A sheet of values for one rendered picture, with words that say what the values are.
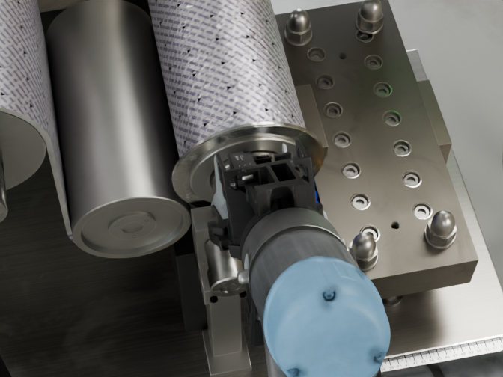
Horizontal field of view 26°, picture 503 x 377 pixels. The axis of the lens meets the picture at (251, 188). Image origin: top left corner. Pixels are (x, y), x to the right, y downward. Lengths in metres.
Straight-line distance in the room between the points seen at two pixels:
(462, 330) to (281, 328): 0.72
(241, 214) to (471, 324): 0.57
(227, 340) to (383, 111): 0.34
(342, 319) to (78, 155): 0.50
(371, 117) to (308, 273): 0.68
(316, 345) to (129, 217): 0.45
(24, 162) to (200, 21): 0.22
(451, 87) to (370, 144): 1.38
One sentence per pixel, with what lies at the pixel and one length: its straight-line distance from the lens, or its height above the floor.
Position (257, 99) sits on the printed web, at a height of 1.31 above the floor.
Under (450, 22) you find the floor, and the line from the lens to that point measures 2.82.
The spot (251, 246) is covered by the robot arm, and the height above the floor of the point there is 1.45.
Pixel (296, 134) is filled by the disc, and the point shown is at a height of 1.30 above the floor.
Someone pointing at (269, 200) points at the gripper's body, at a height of 1.45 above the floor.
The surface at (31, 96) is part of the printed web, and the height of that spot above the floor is 1.37.
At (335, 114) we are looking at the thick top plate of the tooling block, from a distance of 1.35.
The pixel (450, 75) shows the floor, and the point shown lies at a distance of 2.72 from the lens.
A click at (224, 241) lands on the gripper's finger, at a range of 0.90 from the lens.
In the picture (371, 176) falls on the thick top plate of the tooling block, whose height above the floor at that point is 1.03.
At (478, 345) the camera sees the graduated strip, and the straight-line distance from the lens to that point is 1.37.
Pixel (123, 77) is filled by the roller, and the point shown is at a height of 1.23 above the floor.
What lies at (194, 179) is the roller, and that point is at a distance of 1.03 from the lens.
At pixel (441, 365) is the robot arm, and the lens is 0.77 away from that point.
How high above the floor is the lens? 2.13
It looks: 59 degrees down
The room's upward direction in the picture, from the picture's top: straight up
